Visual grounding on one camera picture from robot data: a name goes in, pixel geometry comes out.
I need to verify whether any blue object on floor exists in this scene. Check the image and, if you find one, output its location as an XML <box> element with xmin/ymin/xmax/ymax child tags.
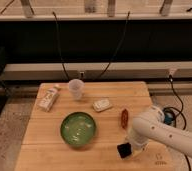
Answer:
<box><xmin>164</xmin><ymin>113</ymin><xmax>174</xmax><ymax>125</ymax></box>

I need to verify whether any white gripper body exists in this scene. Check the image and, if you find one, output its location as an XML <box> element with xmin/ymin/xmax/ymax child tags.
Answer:
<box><xmin>127</xmin><ymin>128</ymin><xmax>148</xmax><ymax>154</ymax></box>

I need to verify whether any right black cable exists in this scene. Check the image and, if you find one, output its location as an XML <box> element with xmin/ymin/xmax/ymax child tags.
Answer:
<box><xmin>94</xmin><ymin>11</ymin><xmax>131</xmax><ymax>82</ymax></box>

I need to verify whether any left black cable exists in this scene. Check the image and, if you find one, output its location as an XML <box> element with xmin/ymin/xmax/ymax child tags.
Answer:
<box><xmin>52</xmin><ymin>11</ymin><xmax>71</xmax><ymax>82</ymax></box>

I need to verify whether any translucent white cup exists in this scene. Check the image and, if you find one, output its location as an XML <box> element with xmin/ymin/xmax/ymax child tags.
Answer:
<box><xmin>68</xmin><ymin>79</ymin><xmax>84</xmax><ymax>100</ymax></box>

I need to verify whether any green bowl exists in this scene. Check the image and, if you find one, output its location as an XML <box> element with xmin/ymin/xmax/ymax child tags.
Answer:
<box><xmin>60</xmin><ymin>112</ymin><xmax>97</xmax><ymax>148</ymax></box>

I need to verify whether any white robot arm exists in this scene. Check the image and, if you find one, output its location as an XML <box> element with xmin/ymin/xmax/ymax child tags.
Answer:
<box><xmin>127</xmin><ymin>106</ymin><xmax>192</xmax><ymax>158</ymax></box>

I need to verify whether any red brown snack bar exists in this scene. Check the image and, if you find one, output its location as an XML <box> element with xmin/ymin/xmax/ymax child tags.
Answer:
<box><xmin>121</xmin><ymin>109</ymin><xmax>129</xmax><ymax>129</ymax></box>

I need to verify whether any wooden table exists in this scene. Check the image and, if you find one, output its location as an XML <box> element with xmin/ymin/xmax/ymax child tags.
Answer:
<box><xmin>15</xmin><ymin>82</ymin><xmax>174</xmax><ymax>171</ymax></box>

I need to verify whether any small white carton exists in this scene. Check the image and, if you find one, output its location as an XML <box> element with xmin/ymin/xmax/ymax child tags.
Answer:
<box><xmin>38</xmin><ymin>84</ymin><xmax>60</xmax><ymax>111</ymax></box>

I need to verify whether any black power cable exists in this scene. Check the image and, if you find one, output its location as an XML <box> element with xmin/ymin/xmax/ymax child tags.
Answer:
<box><xmin>162</xmin><ymin>74</ymin><xmax>192</xmax><ymax>171</ymax></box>

